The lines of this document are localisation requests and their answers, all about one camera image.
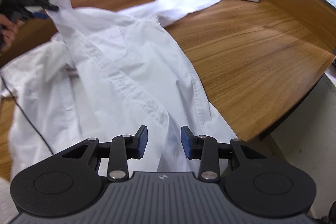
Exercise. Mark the person's left hand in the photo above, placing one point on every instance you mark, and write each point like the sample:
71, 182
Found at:
10, 32

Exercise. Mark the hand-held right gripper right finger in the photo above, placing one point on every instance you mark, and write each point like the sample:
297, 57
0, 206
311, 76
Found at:
187, 142

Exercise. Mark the white shirt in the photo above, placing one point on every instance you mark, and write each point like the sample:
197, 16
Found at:
118, 61

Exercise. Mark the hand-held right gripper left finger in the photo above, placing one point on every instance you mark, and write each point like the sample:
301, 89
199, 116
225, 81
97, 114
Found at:
141, 142

